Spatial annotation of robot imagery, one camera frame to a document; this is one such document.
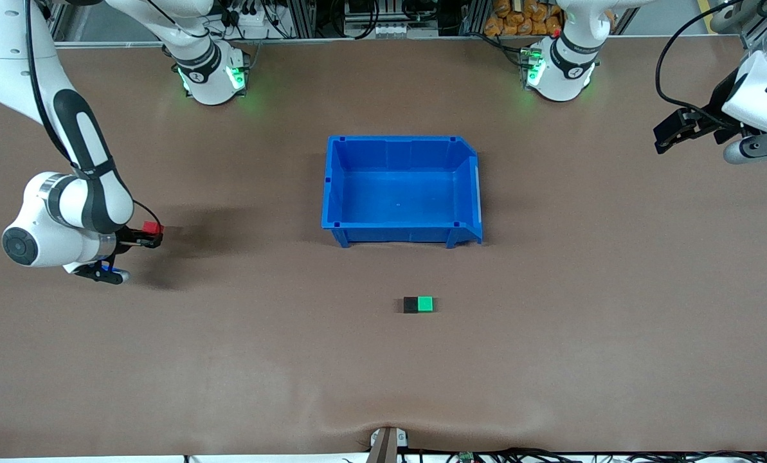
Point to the table cover mat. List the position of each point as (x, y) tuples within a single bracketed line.
[(229, 360)]

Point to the green cube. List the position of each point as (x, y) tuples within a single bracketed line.
[(425, 304)]

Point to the white power strip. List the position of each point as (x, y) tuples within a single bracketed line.
[(254, 29)]

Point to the bag of orange snacks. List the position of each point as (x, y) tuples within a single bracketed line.
[(512, 19)]

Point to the metal table edge rail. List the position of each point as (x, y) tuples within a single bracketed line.
[(389, 40)]

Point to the small green circuit board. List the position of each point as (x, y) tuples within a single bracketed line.
[(466, 457)]

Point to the black cube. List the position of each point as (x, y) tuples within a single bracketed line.
[(411, 305)]

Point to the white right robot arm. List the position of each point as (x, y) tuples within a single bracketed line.
[(10, 58)]

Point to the red cube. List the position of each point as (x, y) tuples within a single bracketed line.
[(153, 227)]

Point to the aluminium frame post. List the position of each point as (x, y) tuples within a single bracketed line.
[(301, 19), (473, 16)]

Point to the blue plastic storage bin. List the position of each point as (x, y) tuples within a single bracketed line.
[(399, 193)]

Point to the metal camera mount clamp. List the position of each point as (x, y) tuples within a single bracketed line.
[(383, 450)]

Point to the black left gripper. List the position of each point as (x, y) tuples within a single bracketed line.
[(716, 107)]

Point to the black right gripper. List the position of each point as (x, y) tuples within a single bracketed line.
[(125, 238)]

